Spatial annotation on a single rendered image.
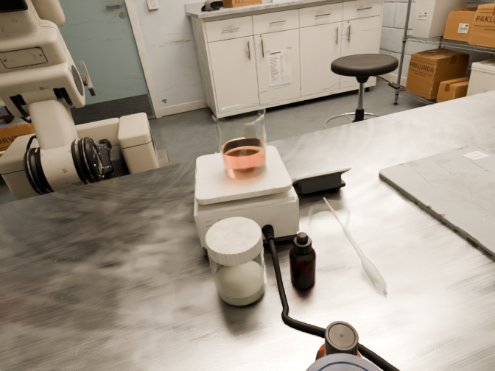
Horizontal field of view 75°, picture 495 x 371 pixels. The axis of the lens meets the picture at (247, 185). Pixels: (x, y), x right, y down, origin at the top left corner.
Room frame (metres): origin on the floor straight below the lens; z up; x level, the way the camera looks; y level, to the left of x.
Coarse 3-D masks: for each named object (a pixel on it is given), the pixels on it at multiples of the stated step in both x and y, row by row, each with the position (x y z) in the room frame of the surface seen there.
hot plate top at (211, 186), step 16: (208, 160) 0.42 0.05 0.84; (272, 160) 0.39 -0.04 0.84; (208, 176) 0.37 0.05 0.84; (224, 176) 0.37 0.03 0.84; (272, 176) 0.35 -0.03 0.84; (288, 176) 0.35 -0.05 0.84; (208, 192) 0.33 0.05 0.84; (224, 192) 0.33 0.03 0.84; (240, 192) 0.32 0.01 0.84; (256, 192) 0.32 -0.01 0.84; (272, 192) 0.32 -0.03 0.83
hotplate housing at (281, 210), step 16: (288, 192) 0.34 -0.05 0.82; (208, 208) 0.32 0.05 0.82; (224, 208) 0.32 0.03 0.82; (240, 208) 0.32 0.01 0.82; (256, 208) 0.32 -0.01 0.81; (272, 208) 0.32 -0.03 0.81; (288, 208) 0.32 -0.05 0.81; (208, 224) 0.31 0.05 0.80; (272, 224) 0.32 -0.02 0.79; (288, 224) 0.32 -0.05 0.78
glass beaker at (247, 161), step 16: (224, 112) 0.39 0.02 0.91; (240, 112) 0.40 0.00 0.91; (256, 112) 0.39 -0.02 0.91; (224, 128) 0.35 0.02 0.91; (240, 128) 0.34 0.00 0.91; (256, 128) 0.35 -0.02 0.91; (224, 144) 0.35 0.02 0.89; (240, 144) 0.34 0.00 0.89; (256, 144) 0.34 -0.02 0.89; (224, 160) 0.35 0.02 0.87; (240, 160) 0.34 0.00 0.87; (256, 160) 0.34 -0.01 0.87; (240, 176) 0.34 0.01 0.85; (256, 176) 0.34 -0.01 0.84
